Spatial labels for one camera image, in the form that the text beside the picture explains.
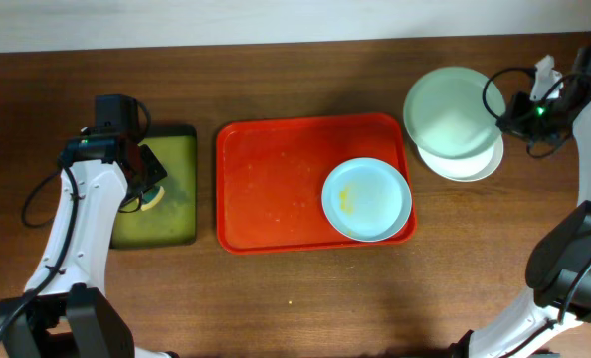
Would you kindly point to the black tray with green water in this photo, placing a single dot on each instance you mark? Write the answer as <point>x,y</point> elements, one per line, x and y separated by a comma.
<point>172,222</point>

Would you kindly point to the light blue plate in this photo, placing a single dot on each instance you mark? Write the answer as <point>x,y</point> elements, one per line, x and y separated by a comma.
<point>366,200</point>

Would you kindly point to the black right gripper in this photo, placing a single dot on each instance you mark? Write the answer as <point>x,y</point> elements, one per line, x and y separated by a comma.
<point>511,120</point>

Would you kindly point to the red plastic tray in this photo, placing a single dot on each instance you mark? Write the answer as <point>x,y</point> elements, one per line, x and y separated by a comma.
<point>270,174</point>

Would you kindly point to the green plate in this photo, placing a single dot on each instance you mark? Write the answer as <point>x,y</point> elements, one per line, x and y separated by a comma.
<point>449,112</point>

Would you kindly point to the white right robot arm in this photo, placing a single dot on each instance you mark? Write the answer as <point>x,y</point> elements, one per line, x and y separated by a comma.
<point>557,296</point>

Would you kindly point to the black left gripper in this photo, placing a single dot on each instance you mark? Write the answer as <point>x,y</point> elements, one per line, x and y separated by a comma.
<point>149,169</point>

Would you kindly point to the white plate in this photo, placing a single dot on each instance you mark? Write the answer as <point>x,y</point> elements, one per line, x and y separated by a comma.
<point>470,169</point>

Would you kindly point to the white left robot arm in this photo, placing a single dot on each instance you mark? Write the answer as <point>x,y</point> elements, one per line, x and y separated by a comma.
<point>63,311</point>

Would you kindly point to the yellow green sponge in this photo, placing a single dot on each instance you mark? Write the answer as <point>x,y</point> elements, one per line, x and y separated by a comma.
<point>151,198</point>

